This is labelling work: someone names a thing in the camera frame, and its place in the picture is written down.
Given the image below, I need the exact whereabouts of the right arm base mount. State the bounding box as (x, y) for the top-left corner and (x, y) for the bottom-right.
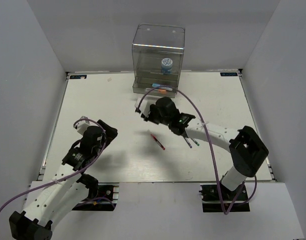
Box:
(199, 184), (250, 213)

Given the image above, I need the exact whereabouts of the blue highlighter marker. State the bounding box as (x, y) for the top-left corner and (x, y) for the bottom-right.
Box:
(152, 83), (173, 91)

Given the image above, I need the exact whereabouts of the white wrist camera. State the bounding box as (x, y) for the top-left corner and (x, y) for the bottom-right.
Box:
(135, 97), (150, 115)
(73, 116), (91, 135)

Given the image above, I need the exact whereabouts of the clear acrylic drawer organizer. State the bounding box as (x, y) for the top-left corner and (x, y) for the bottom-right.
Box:
(132, 23), (185, 98)

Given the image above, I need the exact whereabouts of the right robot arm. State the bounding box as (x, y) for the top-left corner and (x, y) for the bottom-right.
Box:
(135, 97), (269, 200)

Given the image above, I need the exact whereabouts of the green gel pen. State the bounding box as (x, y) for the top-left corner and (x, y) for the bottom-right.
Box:
(191, 138), (200, 146)

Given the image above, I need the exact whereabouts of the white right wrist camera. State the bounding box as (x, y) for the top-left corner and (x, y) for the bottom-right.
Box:
(135, 97), (150, 115)

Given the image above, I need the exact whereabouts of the orange highlighter marker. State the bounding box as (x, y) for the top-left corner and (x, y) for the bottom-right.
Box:
(145, 88), (168, 94)

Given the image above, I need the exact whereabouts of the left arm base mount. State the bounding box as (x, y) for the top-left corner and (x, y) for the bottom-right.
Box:
(72, 183), (120, 212)

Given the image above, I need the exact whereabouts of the red gel pen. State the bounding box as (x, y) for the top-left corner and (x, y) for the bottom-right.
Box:
(148, 130), (165, 150)

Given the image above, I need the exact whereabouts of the purple gel pen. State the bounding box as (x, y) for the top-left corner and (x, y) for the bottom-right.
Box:
(184, 137), (193, 149)

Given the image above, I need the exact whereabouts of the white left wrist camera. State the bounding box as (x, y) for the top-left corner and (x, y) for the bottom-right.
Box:
(73, 116), (91, 135)

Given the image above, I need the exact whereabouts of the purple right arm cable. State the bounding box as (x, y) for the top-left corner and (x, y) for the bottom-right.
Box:
(135, 87), (259, 216)

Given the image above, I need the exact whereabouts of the blue white slime jar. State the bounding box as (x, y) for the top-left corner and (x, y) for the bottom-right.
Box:
(160, 57), (173, 74)

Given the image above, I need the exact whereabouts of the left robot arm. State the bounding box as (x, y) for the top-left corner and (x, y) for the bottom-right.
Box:
(9, 116), (118, 240)

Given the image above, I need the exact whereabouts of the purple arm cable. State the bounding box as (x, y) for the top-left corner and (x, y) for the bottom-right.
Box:
(0, 119), (116, 226)
(135, 87), (259, 216)

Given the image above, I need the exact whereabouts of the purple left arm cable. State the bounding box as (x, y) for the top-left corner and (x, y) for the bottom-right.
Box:
(0, 119), (116, 226)

